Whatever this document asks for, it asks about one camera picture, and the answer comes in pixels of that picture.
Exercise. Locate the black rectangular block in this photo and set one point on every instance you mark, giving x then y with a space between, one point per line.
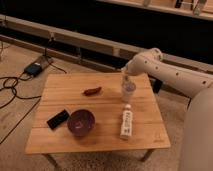
58 119

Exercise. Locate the wooden table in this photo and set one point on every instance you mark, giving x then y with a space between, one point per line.
64 92

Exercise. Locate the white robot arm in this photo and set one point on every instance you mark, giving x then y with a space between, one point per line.
197 143

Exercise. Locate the blue power box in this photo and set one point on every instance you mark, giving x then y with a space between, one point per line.
33 69

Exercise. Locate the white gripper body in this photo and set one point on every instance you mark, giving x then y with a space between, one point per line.
125 77

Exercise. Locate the red chili pepper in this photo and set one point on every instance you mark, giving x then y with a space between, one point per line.
92 91

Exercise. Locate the white bottle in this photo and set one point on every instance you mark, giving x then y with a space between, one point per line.
126 126

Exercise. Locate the purple bowl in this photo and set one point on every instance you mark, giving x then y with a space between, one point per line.
81 122

